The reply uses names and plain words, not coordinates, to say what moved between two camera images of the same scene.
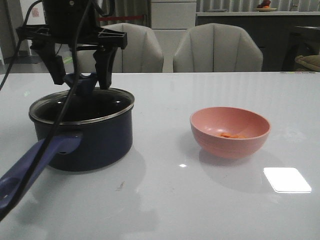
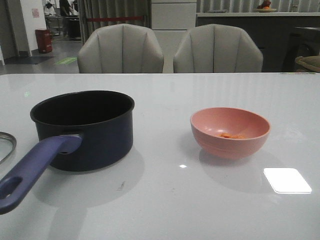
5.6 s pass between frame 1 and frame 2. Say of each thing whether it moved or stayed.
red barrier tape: stayed
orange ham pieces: stayed
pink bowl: stayed
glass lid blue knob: moved
